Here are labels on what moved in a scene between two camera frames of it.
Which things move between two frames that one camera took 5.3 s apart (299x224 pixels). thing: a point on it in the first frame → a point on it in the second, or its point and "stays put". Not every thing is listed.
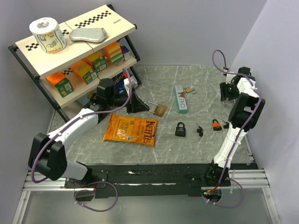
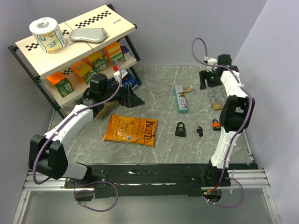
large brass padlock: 160,110 → 217,106
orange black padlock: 216,125 stays put
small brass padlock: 188,90 stays put
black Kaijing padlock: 180,130 stays put
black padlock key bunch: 200,131 stays put
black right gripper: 223,87 → 203,75
